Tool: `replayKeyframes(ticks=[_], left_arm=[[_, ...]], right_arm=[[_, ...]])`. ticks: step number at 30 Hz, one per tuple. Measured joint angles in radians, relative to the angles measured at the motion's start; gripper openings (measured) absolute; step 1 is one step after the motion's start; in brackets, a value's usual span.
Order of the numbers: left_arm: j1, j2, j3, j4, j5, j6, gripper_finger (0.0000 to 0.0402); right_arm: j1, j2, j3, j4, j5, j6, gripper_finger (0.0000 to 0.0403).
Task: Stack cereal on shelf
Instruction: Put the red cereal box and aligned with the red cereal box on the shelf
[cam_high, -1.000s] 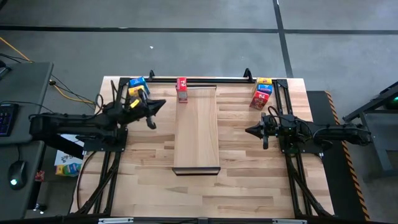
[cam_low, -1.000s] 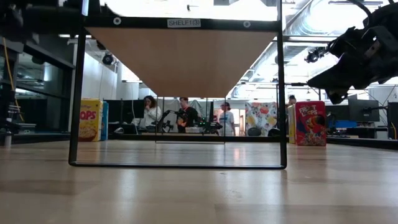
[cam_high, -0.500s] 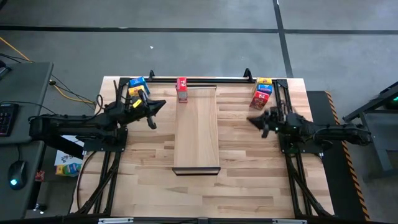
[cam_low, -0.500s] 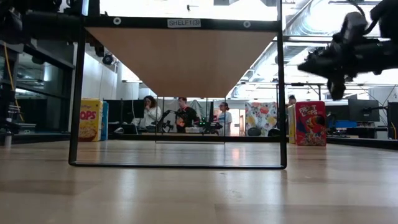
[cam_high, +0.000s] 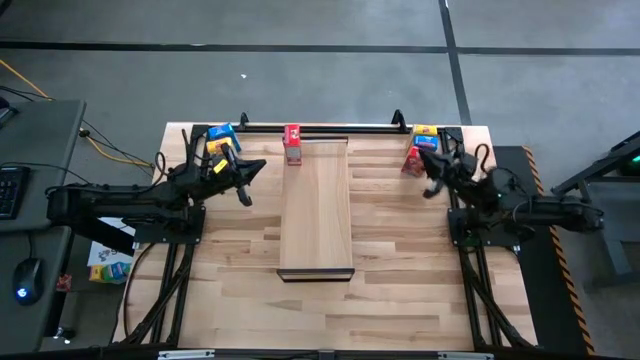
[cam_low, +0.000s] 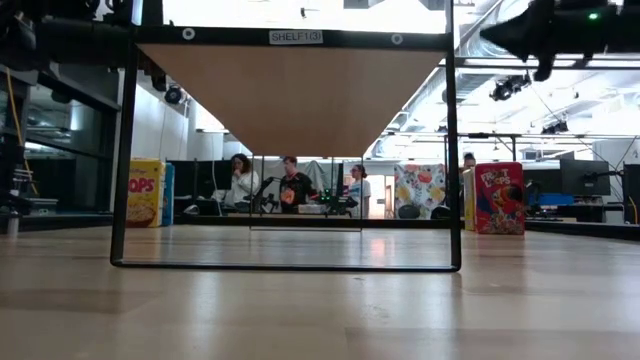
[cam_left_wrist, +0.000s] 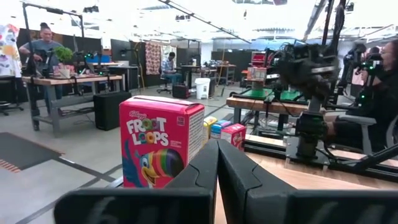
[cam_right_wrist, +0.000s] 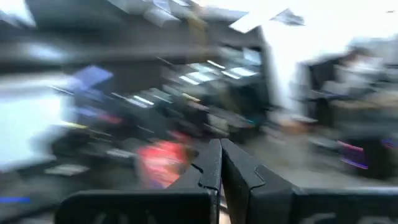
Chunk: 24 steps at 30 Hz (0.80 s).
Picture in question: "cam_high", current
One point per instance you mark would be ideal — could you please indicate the grey desk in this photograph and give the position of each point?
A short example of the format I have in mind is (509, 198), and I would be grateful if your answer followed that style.
(45, 150)

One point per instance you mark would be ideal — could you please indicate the yellow tag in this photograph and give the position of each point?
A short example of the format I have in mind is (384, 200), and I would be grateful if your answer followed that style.
(220, 166)

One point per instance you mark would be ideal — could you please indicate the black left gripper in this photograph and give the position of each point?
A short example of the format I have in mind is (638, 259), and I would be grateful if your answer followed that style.
(215, 180)

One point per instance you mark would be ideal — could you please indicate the grey metal workstation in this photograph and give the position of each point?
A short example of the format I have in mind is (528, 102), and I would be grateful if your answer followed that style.
(610, 210)

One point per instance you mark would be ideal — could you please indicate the black keyboard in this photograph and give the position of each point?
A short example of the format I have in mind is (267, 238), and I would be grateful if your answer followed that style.
(10, 192)

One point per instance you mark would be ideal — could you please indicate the small red packet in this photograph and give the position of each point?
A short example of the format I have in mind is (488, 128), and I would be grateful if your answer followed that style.
(63, 283)

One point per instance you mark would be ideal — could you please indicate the yellow Corn Pops cereal box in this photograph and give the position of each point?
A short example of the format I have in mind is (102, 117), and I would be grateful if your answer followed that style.
(425, 130)
(216, 145)

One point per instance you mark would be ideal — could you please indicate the silver metal bracket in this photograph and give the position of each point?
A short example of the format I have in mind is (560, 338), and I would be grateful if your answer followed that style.
(465, 356)
(185, 355)

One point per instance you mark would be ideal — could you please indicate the wooden shelf black metal frame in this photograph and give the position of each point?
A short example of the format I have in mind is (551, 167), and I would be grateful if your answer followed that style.
(315, 215)

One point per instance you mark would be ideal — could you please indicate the red Froot Loops cereal box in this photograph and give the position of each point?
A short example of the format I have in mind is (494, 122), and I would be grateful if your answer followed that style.
(292, 145)
(411, 165)

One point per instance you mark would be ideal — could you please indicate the black desk device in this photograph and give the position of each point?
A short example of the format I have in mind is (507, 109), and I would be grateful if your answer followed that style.
(6, 112)

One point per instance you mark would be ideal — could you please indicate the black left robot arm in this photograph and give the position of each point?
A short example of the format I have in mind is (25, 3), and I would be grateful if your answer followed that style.
(125, 202)

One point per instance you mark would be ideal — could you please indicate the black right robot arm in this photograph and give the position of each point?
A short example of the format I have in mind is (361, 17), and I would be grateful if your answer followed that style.
(550, 212)

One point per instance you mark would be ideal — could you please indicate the black computer mouse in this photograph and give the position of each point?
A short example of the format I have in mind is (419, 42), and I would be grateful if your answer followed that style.
(27, 280)

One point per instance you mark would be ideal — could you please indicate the white printed paper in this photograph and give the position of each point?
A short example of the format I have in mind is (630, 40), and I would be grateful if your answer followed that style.
(107, 252)

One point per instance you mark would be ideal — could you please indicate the blue Rice Krispies cereal box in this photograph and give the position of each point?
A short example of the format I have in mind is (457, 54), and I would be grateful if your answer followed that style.
(425, 142)
(222, 131)

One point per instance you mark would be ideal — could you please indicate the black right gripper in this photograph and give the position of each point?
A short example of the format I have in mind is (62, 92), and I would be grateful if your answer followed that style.
(457, 172)

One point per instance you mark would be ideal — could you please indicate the black hazard-striped floor mat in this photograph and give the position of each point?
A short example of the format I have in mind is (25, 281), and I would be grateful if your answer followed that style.
(530, 280)

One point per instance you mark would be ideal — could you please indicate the black frame bracket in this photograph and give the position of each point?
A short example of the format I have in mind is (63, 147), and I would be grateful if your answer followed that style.
(398, 120)
(243, 120)

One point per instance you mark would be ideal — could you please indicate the colourful small box pack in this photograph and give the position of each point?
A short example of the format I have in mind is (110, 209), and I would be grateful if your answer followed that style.
(112, 272)

